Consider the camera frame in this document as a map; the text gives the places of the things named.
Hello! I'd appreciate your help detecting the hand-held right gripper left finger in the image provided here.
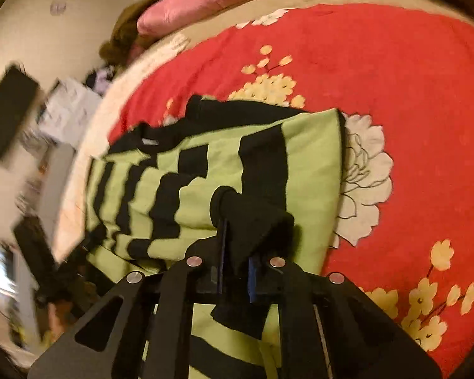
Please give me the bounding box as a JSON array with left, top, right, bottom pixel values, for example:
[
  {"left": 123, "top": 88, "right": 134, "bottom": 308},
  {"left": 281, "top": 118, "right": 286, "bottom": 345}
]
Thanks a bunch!
[{"left": 27, "top": 217, "right": 232, "bottom": 379}]

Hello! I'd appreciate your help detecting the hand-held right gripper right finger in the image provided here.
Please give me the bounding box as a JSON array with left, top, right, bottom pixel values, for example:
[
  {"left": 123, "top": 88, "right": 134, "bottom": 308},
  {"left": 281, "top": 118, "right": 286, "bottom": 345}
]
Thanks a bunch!
[{"left": 247, "top": 255, "right": 443, "bottom": 379}]

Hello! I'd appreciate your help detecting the green black striped frog sweater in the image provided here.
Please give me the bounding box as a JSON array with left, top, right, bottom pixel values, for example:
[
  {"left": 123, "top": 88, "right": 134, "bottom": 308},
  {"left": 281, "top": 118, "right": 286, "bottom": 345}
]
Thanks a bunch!
[{"left": 81, "top": 95, "right": 346, "bottom": 379}]

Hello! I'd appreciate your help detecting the pile of dark clothes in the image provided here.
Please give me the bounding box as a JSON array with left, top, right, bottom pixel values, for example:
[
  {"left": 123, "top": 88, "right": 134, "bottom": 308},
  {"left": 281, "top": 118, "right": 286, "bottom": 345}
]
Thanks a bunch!
[{"left": 83, "top": 65, "right": 115, "bottom": 95}]

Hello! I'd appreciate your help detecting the black television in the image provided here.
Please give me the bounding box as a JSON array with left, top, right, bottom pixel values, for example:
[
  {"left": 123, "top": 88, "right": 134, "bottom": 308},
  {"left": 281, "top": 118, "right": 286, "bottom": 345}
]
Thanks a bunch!
[{"left": 0, "top": 65, "right": 40, "bottom": 159}]

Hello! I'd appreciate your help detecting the white plastic drawer cabinet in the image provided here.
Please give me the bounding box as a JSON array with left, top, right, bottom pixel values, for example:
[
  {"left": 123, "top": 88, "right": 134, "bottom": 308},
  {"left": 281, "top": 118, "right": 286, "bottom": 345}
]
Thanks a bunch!
[{"left": 39, "top": 78, "right": 101, "bottom": 145}]

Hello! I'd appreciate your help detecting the brown coat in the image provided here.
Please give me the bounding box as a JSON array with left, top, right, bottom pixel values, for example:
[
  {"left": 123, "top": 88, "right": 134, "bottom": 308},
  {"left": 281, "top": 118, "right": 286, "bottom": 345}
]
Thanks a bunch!
[{"left": 99, "top": 0, "right": 182, "bottom": 68}]

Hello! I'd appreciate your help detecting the red floral blanket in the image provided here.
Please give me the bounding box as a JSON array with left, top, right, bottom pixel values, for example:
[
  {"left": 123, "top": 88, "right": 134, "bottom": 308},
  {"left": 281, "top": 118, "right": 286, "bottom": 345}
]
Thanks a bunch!
[{"left": 106, "top": 3, "right": 474, "bottom": 377}]

